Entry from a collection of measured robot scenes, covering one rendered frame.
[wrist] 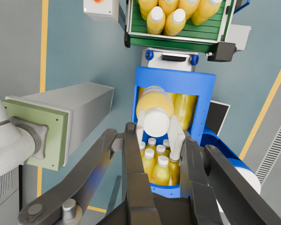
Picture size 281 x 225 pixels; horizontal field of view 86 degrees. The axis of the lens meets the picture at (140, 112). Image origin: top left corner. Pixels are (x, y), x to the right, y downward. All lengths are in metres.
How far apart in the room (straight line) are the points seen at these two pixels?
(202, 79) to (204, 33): 0.38
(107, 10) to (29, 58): 1.62
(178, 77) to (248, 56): 1.54
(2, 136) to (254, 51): 2.02
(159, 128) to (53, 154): 0.71
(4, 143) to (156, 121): 0.60
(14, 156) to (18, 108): 0.24
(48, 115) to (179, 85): 0.60
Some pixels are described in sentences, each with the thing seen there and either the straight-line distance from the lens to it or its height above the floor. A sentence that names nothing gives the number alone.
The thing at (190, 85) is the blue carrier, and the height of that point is 1.23.
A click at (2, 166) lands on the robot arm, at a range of 0.72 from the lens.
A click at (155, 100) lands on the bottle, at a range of 0.25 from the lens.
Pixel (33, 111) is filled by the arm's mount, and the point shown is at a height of 1.05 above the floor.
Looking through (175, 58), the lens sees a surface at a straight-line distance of 0.64.
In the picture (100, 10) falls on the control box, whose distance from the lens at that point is 0.63.
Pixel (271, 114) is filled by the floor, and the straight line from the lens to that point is 2.20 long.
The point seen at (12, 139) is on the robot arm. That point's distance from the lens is 0.74.
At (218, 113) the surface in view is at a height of 0.15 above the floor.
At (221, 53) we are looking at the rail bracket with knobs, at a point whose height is 1.00.
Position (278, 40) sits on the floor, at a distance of 2.10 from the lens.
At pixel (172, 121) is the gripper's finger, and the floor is 1.49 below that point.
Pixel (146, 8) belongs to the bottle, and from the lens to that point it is 0.66.
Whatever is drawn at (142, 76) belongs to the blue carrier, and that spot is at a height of 1.18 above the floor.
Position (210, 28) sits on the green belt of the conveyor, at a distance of 0.84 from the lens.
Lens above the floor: 1.67
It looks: 73 degrees down
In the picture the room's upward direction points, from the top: 168 degrees counter-clockwise
